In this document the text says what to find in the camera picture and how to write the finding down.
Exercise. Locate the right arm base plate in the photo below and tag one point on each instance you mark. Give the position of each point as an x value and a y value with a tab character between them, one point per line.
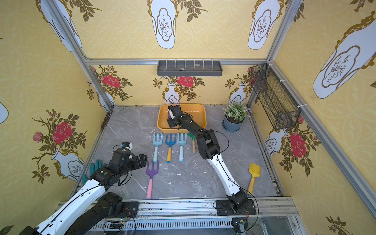
223	208

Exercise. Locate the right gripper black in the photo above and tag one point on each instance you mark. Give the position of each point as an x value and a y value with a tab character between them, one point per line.
173	116

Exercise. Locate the orange plastic storage tray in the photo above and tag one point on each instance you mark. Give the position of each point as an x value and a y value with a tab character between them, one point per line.
197	112

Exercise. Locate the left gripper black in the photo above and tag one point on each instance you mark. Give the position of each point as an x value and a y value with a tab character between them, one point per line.
139	160

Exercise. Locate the grey wall shelf tray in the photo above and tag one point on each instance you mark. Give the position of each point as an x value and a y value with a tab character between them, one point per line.
185	67

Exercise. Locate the black wire mesh basket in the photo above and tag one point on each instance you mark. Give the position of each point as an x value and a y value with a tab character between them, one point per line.
281	110

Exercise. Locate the yellow trowel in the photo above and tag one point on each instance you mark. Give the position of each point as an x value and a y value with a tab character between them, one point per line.
255	171

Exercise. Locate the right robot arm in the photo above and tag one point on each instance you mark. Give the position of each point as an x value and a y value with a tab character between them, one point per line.
209	150

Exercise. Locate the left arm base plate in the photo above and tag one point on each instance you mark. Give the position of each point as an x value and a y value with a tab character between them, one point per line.
129	209

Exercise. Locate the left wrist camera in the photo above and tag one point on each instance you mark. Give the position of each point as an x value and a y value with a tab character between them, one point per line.
126	145

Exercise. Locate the green rubber glove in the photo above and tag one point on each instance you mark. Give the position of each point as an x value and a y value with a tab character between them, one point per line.
92	168

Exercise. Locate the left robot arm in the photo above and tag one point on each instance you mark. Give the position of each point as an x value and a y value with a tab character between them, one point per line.
92	202

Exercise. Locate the green rake wooden handle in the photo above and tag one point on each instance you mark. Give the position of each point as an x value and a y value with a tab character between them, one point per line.
193	142

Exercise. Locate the dark blue rake yellow handle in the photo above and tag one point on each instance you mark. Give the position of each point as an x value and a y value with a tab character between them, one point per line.
170	141

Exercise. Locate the light blue hand rake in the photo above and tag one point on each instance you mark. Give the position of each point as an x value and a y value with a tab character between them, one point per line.
157	141

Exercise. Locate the potted green plant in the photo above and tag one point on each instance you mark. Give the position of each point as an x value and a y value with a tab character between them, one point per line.
235	114

